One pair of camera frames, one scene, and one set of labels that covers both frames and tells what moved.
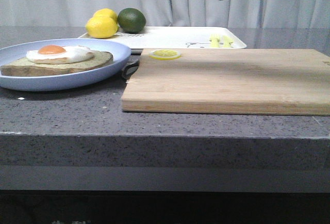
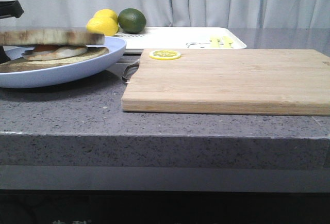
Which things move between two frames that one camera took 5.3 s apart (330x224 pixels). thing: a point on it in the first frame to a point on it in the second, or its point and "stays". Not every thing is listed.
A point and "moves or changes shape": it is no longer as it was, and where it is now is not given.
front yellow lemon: (100, 27) stays
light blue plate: (121, 53) moves or changes shape
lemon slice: (165, 54) stays
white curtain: (291, 2) stays
